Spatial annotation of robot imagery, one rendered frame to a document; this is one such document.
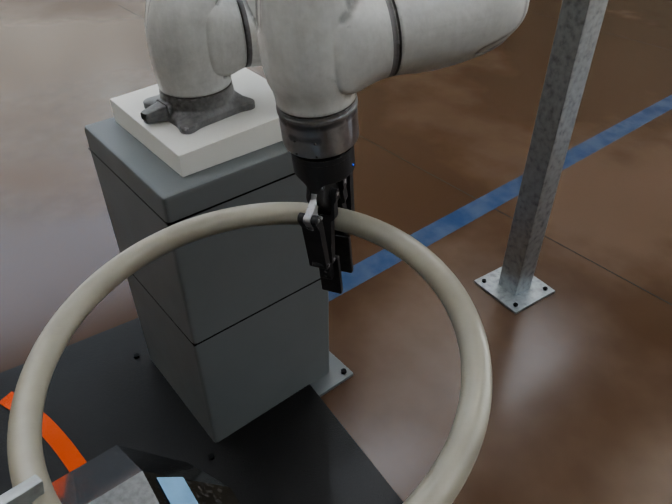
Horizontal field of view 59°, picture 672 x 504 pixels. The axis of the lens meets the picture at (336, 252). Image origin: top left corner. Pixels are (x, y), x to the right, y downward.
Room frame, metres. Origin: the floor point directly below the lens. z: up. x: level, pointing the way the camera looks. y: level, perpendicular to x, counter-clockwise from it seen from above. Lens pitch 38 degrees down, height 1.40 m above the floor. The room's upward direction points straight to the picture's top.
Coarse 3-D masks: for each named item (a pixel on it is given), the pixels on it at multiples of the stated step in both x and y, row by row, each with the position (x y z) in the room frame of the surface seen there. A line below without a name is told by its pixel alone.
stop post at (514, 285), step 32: (576, 0) 1.55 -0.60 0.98; (576, 32) 1.53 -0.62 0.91; (576, 64) 1.53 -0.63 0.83; (544, 96) 1.58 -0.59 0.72; (576, 96) 1.55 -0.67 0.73; (544, 128) 1.56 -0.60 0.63; (544, 160) 1.53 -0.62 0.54; (544, 192) 1.53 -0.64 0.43; (512, 224) 1.58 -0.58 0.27; (544, 224) 1.56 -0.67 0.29; (512, 256) 1.56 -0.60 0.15; (512, 288) 1.53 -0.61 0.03; (544, 288) 1.55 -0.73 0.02
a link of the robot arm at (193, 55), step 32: (160, 0) 1.14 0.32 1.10; (192, 0) 1.14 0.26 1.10; (224, 0) 1.19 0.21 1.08; (160, 32) 1.13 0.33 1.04; (192, 32) 1.13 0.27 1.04; (224, 32) 1.15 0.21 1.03; (160, 64) 1.14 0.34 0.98; (192, 64) 1.13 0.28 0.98; (224, 64) 1.15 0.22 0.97; (192, 96) 1.13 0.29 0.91
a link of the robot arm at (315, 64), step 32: (256, 0) 0.60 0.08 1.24; (288, 0) 0.56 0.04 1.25; (320, 0) 0.56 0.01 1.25; (352, 0) 0.58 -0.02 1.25; (384, 0) 0.60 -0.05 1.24; (288, 32) 0.56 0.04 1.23; (320, 32) 0.56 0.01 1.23; (352, 32) 0.57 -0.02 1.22; (384, 32) 0.58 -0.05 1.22; (288, 64) 0.56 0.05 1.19; (320, 64) 0.56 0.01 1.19; (352, 64) 0.57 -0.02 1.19; (384, 64) 0.58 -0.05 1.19; (288, 96) 0.57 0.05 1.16; (320, 96) 0.56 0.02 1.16; (352, 96) 0.59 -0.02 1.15
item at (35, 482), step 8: (32, 480) 0.28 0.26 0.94; (40, 480) 0.28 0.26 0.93; (16, 488) 0.27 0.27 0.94; (24, 488) 0.27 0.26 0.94; (32, 488) 0.27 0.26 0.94; (40, 488) 0.27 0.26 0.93; (0, 496) 0.26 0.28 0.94; (8, 496) 0.26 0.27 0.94; (16, 496) 0.26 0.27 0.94; (24, 496) 0.26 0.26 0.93; (32, 496) 0.27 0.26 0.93
